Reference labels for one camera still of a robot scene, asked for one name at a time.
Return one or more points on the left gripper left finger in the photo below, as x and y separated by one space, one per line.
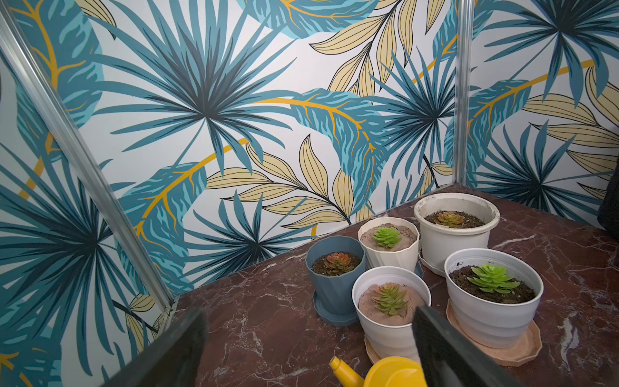
172 359

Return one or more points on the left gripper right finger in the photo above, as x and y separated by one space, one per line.
449 359

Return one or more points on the yellow watering can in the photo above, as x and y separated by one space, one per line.
393 371

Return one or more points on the white pot dark soil succulent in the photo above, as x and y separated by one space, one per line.
493 298

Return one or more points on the white pot pink soil succulent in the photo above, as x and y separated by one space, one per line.
386 299

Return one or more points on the white ribbed pot green succulent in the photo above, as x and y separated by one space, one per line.
390 241

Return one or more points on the large white round pot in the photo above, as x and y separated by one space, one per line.
450 222

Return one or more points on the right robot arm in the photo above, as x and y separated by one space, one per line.
608 214

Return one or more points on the blue pot red succulent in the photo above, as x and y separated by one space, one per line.
333 286

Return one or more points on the left metal frame post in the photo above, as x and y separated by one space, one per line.
62 127

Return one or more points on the metal frame post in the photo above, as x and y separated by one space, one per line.
62 127
463 69

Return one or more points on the right metal frame post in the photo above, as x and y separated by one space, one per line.
463 69

